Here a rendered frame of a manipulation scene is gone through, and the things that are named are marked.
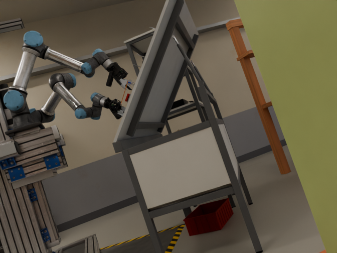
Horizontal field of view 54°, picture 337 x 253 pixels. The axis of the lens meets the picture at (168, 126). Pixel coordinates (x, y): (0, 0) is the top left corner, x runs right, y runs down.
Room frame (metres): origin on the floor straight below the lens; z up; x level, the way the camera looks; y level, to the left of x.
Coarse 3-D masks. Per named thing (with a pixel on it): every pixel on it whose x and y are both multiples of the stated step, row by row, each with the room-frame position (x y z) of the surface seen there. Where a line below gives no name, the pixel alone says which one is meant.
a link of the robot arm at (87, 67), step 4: (88, 60) 2.25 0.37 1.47; (92, 60) 2.24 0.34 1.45; (96, 60) 2.25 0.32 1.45; (84, 64) 2.23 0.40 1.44; (88, 64) 2.23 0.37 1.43; (92, 64) 2.24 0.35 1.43; (96, 64) 2.26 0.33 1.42; (84, 68) 2.23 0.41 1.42; (88, 68) 2.23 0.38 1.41; (92, 68) 2.25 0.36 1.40; (84, 72) 2.29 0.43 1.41; (88, 72) 2.25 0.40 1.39; (92, 72) 2.32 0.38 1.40
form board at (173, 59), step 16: (176, 0) 2.04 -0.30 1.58; (160, 16) 1.93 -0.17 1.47; (160, 32) 2.00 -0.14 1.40; (176, 32) 2.33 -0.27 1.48; (192, 32) 2.80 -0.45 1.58; (176, 48) 2.50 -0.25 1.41; (144, 64) 1.97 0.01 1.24; (160, 64) 2.28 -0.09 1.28; (176, 64) 2.71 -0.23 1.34; (144, 80) 2.08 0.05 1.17; (160, 80) 2.44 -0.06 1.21; (176, 80) 2.94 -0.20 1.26; (160, 96) 2.64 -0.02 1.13; (128, 112) 2.03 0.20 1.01; (144, 112) 2.38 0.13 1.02; (160, 112) 2.86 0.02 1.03
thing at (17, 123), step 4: (24, 112) 2.20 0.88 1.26; (28, 112) 2.23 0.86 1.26; (16, 116) 2.18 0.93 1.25; (20, 116) 2.18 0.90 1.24; (24, 116) 2.19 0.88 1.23; (28, 116) 2.21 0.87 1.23; (16, 120) 2.18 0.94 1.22; (20, 120) 2.17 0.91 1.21; (24, 120) 2.18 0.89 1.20; (28, 120) 2.20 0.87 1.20; (32, 120) 2.22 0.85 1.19; (16, 124) 2.19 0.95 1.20; (20, 124) 2.17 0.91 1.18; (24, 124) 2.17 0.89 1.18; (28, 124) 2.18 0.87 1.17; (16, 128) 2.17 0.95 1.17
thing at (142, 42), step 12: (144, 36) 3.20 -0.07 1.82; (132, 48) 3.39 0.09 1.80; (144, 48) 3.61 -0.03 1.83; (132, 60) 3.24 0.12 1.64; (192, 72) 3.69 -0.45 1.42; (192, 84) 3.15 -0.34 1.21; (180, 108) 3.19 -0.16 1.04; (192, 108) 3.70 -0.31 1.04; (204, 108) 3.69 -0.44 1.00; (204, 120) 3.15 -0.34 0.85; (168, 132) 3.78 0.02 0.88
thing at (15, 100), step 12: (24, 36) 2.10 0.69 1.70; (36, 36) 2.12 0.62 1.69; (24, 48) 2.11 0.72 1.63; (36, 48) 2.13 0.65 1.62; (24, 60) 2.11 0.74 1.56; (24, 72) 2.10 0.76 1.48; (24, 84) 2.11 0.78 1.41; (12, 96) 2.04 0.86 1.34; (24, 96) 2.10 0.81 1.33; (12, 108) 2.06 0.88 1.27
